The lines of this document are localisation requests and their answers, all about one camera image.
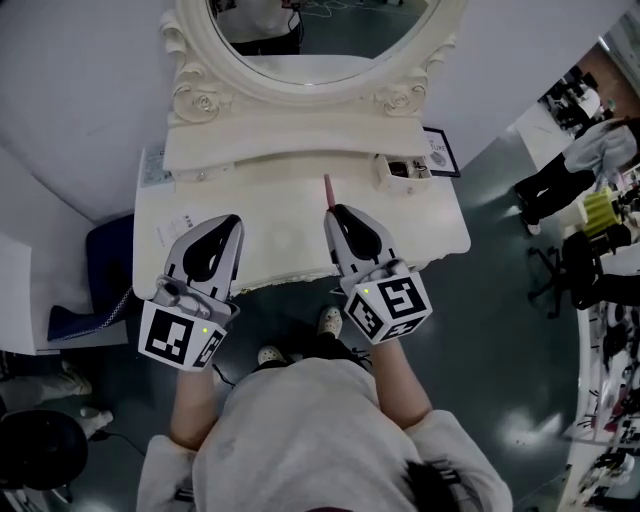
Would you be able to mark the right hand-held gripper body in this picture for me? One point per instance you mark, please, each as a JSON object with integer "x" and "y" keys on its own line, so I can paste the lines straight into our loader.
{"x": 395, "y": 305}

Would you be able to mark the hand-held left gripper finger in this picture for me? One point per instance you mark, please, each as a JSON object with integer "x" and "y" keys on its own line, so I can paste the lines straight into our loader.
{"x": 234, "y": 265}
{"x": 175, "y": 255}

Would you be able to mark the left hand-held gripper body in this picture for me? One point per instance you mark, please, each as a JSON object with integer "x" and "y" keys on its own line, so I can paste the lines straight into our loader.
{"x": 165, "y": 337}

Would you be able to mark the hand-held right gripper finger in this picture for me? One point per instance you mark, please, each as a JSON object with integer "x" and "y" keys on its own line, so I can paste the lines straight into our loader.
{"x": 367, "y": 235}
{"x": 332, "y": 240}

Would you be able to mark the pink pencil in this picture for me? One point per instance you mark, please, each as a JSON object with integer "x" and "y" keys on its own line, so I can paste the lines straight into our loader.
{"x": 330, "y": 192}

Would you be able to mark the white dressing table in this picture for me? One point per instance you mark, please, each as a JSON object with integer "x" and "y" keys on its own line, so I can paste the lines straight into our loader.
{"x": 280, "y": 235}

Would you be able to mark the person's right forearm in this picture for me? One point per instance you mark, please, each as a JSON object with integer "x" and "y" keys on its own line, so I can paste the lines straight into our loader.
{"x": 400, "y": 385}

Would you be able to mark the person's left forearm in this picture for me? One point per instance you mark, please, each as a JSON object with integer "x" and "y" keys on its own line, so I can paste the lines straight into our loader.
{"x": 192, "y": 410}

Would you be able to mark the white paper tag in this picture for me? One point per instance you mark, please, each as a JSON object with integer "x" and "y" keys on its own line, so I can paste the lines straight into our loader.
{"x": 177, "y": 227}

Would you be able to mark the person's white right shoe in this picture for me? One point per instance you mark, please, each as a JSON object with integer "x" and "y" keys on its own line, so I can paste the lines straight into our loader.
{"x": 330, "y": 322}

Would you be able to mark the person's white shoe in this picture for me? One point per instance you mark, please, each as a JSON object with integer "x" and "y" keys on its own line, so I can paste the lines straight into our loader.
{"x": 270, "y": 356}
{"x": 330, "y": 322}

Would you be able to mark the navy blue stool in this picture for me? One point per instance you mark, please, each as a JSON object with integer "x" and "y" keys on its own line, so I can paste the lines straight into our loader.
{"x": 107, "y": 250}

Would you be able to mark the small black box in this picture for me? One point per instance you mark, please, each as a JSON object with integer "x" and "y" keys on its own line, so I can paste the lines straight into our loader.
{"x": 397, "y": 169}

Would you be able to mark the laminated printed sheet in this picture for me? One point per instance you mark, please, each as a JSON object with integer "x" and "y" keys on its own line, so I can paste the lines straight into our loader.
{"x": 152, "y": 172}

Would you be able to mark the person's white left shoe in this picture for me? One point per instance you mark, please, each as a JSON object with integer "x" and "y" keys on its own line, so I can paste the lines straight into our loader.
{"x": 270, "y": 356}

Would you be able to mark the oval white ornate mirror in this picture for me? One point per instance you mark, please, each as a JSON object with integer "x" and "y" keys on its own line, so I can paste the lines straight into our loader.
{"x": 300, "y": 105}

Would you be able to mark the white cabinet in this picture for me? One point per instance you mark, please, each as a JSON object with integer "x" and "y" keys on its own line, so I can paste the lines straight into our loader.
{"x": 15, "y": 290}

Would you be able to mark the person's light grey shirt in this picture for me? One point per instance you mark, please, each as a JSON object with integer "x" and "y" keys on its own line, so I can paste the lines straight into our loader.
{"x": 300, "y": 440}

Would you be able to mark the black round stool seat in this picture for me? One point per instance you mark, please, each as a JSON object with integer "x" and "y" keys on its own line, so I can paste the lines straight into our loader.
{"x": 40, "y": 450}

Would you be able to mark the black office chair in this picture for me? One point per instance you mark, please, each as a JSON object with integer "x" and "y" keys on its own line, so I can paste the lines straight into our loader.
{"x": 585, "y": 260}

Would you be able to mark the white cluttered table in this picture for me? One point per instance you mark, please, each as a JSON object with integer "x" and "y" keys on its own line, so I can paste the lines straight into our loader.
{"x": 582, "y": 375}

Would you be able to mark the yellow-green ribbed object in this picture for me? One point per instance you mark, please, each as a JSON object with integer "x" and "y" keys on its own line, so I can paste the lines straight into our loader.
{"x": 600, "y": 212}

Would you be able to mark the black picture frame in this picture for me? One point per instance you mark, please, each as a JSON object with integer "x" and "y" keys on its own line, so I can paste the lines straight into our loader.
{"x": 442, "y": 150}

